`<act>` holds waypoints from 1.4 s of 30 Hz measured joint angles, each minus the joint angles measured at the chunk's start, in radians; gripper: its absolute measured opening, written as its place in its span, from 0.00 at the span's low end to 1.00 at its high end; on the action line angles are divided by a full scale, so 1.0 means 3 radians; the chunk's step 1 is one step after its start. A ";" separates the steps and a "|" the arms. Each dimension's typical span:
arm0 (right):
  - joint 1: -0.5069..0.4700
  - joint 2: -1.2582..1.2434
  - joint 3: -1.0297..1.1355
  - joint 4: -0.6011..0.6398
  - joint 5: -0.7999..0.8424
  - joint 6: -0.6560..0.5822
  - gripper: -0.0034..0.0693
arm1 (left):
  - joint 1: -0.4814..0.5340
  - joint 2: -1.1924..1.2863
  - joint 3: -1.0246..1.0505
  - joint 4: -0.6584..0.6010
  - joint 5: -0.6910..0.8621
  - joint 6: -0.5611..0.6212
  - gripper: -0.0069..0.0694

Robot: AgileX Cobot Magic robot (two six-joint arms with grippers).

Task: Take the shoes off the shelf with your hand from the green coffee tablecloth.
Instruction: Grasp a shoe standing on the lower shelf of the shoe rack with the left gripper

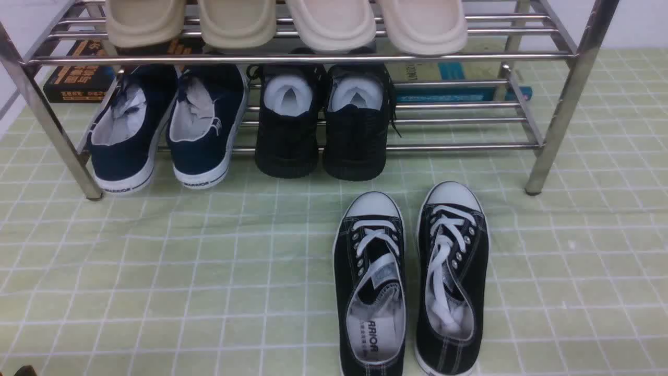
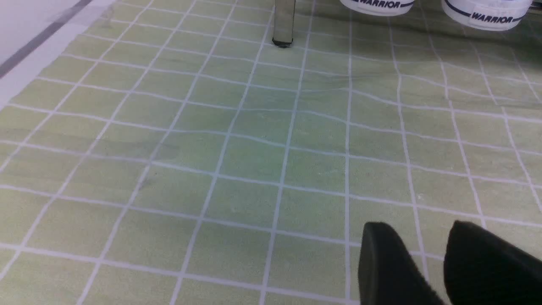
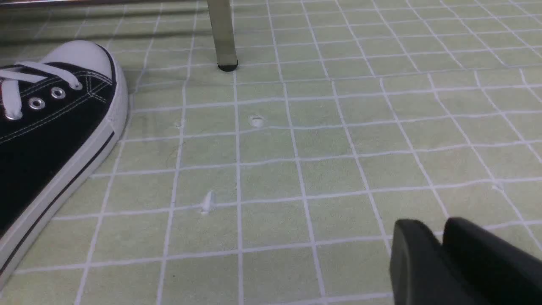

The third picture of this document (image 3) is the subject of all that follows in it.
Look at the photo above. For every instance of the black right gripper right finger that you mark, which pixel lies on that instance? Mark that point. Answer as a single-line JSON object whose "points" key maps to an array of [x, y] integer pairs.
{"points": [[501, 272]]}

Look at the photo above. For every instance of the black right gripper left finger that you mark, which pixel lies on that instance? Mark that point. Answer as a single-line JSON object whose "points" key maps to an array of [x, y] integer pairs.
{"points": [[421, 273]]}

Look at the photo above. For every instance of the stainless steel shoe rack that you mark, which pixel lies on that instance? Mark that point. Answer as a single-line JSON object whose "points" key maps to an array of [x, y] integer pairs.
{"points": [[220, 13]]}

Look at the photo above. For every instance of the green checkered cloth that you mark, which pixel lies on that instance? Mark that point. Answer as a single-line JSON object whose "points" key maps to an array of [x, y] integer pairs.
{"points": [[280, 182]]}

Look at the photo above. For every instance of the right black canvas sneaker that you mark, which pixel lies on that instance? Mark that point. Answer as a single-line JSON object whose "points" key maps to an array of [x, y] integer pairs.
{"points": [[60, 119]]}

